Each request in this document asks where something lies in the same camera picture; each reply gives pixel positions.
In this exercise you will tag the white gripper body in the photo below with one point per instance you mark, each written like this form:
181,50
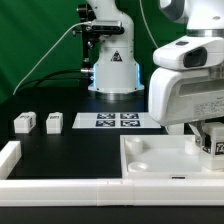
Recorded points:
185,96

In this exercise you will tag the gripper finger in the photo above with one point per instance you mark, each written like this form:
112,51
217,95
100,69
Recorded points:
200,136

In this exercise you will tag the white square tabletop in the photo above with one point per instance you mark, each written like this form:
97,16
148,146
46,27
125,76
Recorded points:
164,157

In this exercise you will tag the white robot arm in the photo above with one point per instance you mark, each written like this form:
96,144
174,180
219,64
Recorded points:
116,73

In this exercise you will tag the white marker sheet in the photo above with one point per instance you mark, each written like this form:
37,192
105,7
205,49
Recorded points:
114,120

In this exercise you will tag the white front fence bar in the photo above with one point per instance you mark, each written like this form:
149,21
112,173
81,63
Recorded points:
115,192

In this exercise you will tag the white left fence piece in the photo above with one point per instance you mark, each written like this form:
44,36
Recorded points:
9,157

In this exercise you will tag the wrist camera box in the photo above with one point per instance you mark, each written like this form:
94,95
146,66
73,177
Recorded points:
188,53

